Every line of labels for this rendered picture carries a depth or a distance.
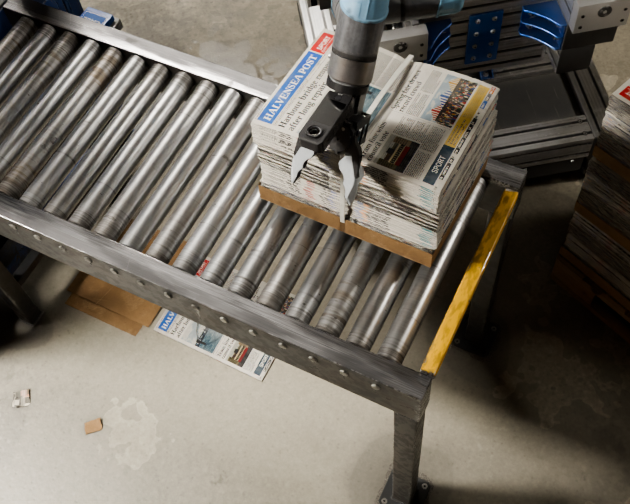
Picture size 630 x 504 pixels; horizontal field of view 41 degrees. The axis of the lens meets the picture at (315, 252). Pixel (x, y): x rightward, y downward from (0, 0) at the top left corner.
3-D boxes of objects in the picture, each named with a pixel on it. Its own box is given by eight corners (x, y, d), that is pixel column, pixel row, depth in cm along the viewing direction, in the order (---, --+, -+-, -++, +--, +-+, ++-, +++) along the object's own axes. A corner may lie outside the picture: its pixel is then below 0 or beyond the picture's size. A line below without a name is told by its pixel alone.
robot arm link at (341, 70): (366, 65, 133) (320, 50, 136) (359, 93, 136) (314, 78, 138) (383, 57, 139) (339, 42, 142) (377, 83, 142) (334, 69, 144)
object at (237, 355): (307, 300, 253) (307, 298, 252) (261, 381, 242) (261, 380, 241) (201, 255, 264) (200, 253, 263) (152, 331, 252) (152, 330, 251)
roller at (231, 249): (323, 129, 190) (321, 115, 186) (219, 300, 171) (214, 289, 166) (303, 122, 192) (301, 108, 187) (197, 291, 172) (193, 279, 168)
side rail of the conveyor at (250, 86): (520, 201, 185) (528, 169, 175) (512, 220, 183) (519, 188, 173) (31, 27, 223) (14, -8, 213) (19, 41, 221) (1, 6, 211)
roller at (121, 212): (223, 94, 198) (219, 79, 193) (112, 254, 178) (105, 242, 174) (205, 87, 199) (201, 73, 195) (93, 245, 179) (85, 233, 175)
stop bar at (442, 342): (519, 197, 172) (521, 192, 170) (435, 381, 153) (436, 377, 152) (504, 192, 172) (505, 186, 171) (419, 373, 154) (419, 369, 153)
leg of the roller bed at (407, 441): (419, 488, 223) (430, 398, 164) (410, 508, 221) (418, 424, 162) (398, 479, 225) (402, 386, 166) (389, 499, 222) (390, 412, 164)
